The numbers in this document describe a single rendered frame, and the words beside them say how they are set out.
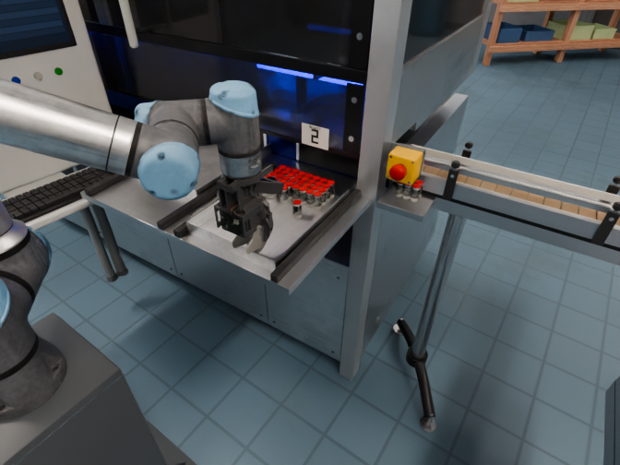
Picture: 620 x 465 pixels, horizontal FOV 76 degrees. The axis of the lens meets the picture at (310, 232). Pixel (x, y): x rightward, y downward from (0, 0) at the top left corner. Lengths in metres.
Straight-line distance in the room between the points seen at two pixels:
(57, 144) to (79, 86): 0.99
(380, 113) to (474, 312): 1.34
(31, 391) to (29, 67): 0.95
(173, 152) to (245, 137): 0.18
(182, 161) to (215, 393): 1.31
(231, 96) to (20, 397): 0.62
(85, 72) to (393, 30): 1.01
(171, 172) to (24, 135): 0.16
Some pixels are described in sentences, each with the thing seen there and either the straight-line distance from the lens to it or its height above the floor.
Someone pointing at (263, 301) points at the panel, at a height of 0.23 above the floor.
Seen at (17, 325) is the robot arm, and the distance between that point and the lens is 0.83.
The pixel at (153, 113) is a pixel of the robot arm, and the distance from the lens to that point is 0.68.
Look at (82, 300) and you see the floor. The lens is 2.28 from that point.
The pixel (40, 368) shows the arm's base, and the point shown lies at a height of 0.85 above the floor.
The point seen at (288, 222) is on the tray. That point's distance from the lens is 1.00.
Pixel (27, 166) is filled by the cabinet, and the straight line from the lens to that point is 1.56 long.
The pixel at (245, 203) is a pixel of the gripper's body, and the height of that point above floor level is 1.06.
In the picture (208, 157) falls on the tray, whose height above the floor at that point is 0.88.
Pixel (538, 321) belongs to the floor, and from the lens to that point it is 2.21.
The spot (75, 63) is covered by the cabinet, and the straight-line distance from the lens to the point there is 1.54.
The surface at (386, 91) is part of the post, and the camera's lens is 0.98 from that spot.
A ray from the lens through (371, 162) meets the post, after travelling 1.05.
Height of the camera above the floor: 1.48
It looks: 38 degrees down
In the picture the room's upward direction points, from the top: 1 degrees clockwise
